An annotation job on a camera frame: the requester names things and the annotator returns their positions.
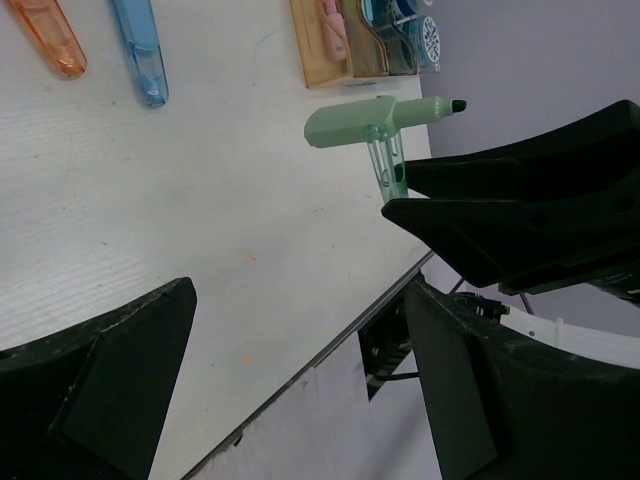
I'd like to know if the grey transparent tray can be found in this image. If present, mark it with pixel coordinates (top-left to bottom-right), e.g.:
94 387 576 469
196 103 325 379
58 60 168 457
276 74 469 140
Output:
340 0 389 79

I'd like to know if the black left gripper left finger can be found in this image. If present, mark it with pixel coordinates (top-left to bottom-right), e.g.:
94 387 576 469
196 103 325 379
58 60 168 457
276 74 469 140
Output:
1 277 197 479

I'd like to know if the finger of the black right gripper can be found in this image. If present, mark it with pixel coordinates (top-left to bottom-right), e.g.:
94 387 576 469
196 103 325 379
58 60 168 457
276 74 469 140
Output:
405 100 639 200
382 198 639 293

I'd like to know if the amber transparent tray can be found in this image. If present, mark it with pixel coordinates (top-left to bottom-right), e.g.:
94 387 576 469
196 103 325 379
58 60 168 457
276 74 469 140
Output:
289 0 353 89

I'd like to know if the blue highlighter pen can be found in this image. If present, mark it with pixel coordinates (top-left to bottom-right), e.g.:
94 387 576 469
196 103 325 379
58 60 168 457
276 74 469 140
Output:
360 0 383 25

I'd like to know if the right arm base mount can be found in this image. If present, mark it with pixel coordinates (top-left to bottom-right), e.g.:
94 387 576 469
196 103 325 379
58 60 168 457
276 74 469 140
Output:
358 288 418 400

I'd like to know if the blue-lidded cleaning gel jar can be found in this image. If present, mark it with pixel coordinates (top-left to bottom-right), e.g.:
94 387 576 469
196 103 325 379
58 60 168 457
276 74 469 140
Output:
391 0 433 17

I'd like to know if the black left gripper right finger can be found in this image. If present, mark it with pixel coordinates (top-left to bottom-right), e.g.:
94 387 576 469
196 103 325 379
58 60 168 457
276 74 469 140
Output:
405 281 639 479

